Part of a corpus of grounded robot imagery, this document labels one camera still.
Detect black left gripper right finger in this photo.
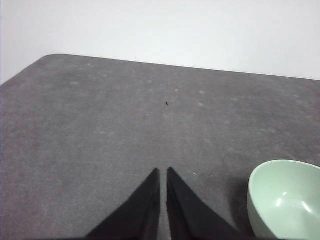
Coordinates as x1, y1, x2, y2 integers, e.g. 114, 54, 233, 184
166, 166, 241, 240

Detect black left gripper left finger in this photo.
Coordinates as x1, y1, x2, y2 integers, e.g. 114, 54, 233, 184
84, 167, 161, 240

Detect green ribbed bowl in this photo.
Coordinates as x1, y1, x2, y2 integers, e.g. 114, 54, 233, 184
246, 159, 320, 239

